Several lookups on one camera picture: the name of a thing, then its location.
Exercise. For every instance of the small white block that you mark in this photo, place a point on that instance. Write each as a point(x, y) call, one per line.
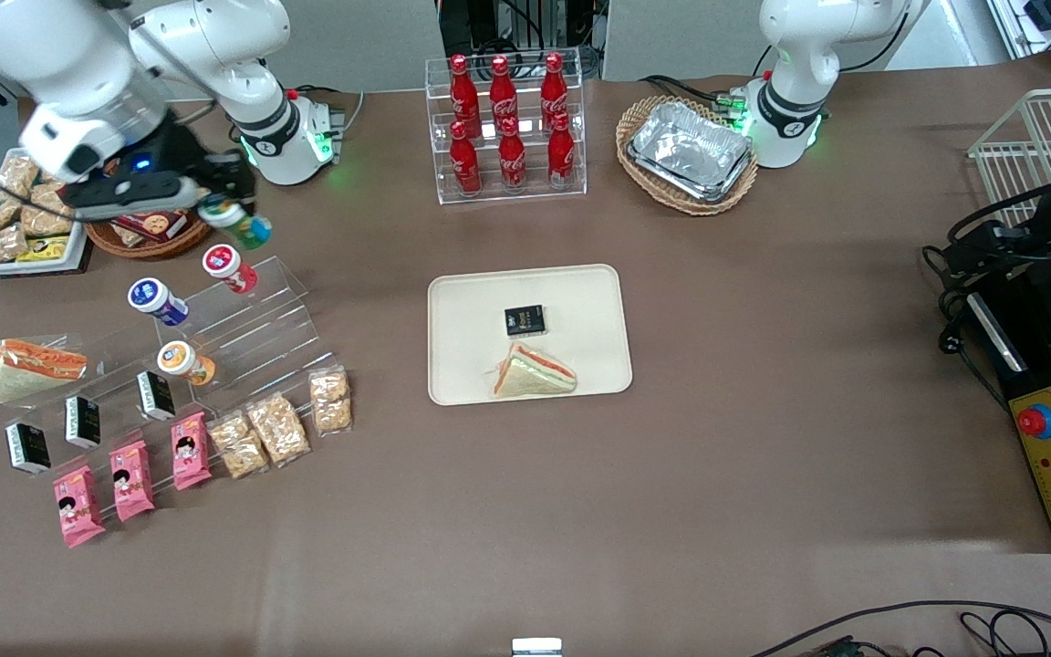
point(536, 647)

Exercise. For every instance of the clear acrylic stepped stand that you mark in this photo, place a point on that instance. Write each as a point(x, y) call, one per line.
point(270, 319)
point(119, 365)

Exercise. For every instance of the orange gum bottle white lid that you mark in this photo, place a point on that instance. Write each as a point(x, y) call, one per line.
point(183, 362)

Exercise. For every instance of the wicker basket with foil trays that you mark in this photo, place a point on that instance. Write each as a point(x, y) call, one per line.
point(644, 196)

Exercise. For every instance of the black yellow control box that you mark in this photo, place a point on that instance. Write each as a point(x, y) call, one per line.
point(1045, 474)

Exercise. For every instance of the black snack stock tray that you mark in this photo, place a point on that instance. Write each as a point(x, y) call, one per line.
point(78, 260)

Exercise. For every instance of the yellow snack pack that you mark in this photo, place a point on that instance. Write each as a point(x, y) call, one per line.
point(42, 248)

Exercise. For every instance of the brown wicker basket with box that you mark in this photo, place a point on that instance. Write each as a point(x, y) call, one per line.
point(151, 246)

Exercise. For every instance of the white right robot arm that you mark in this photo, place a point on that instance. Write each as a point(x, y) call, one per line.
point(78, 55)

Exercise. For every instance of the black wrapped rice ball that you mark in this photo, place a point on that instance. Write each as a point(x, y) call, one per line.
point(28, 447)
point(156, 395)
point(525, 320)
point(83, 420)

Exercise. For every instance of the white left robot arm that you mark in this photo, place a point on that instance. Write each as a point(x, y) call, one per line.
point(799, 55)

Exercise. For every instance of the wrapped triangle sandwich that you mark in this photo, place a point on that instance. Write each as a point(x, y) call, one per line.
point(33, 370)
point(535, 374)

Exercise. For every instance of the red cola bottle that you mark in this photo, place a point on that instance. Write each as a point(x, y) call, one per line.
point(502, 87)
point(512, 155)
point(460, 84)
point(553, 84)
point(464, 157)
point(561, 151)

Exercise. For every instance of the red emergency stop button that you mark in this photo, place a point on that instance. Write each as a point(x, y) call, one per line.
point(1035, 422)

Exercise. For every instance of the stacked aluminium foil trays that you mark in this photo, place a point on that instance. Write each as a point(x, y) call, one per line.
point(690, 146)

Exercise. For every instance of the blue gum bottle white lid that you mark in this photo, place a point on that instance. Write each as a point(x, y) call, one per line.
point(158, 301)

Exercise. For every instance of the cream plastic serving tray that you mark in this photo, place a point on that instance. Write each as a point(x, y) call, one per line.
point(580, 319)

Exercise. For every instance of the red cookie box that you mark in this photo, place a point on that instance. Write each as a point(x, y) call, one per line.
point(147, 224)

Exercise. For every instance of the red gum bottle white lid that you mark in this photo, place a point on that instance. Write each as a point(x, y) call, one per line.
point(232, 267)

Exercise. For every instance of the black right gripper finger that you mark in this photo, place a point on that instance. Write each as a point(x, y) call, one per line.
point(234, 178)

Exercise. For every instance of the dark equipment rack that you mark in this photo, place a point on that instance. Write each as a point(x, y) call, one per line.
point(516, 27)

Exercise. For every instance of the pink cartoon girl snack pack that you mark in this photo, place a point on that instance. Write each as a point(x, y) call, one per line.
point(131, 481)
point(78, 506)
point(190, 450)

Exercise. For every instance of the clear acrylic bottle rack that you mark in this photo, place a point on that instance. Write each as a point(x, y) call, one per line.
point(439, 187)

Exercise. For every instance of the grey metal shelf frame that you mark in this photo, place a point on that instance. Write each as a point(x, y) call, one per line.
point(1050, 23)

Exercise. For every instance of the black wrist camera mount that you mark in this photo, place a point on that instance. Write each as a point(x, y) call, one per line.
point(174, 151)

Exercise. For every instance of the small clear puffed rice pack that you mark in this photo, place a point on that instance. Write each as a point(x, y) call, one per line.
point(330, 400)

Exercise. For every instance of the green gum bottle white lid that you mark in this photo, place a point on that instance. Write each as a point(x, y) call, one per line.
point(247, 230)

